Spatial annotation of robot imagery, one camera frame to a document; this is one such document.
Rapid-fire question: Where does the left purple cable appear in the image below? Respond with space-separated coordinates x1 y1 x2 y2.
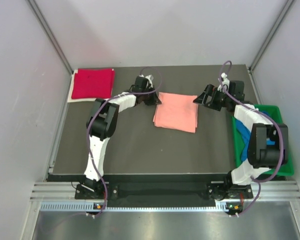
86 66 164 218

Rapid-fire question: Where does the blue t shirt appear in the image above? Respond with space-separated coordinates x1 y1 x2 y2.
234 105 272 163

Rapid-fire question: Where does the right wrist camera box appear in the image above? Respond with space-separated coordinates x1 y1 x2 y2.
229 80 245 98

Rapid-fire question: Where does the folded red t shirt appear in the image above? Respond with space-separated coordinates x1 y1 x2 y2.
71 68 115 100

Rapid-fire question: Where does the salmon pink t shirt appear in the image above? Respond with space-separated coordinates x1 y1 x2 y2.
153 92 198 134

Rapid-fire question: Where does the right aluminium frame post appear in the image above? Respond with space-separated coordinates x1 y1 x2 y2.
248 0 296 73

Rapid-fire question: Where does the left aluminium frame post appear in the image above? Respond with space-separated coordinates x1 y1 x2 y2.
26 0 73 75

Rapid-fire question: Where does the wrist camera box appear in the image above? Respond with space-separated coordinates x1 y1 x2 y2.
133 76 149 93
229 80 245 98

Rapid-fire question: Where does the purple cable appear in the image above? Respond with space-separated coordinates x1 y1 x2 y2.
218 60 285 217
86 66 164 218

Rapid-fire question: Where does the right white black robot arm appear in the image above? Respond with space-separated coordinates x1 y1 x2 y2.
193 81 289 198

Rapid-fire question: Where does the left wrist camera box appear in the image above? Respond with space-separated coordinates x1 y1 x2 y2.
133 76 149 93

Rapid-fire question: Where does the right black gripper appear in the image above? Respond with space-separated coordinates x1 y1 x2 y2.
193 84 232 112

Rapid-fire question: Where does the slotted grey cable duct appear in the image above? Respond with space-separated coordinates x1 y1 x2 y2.
40 201 239 213

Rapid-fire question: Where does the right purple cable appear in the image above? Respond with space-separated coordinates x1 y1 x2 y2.
218 60 285 217

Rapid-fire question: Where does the aluminium frame post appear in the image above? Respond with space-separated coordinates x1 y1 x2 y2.
26 0 73 75
248 0 296 73

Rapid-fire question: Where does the folded white t shirt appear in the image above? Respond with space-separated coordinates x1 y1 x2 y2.
67 69 111 103

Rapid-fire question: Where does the green plastic bin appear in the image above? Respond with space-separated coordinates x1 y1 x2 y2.
231 104 294 177

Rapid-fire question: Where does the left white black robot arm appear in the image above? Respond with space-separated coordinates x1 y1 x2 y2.
84 89 161 199

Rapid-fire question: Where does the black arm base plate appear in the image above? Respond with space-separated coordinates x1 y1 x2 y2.
74 174 253 201

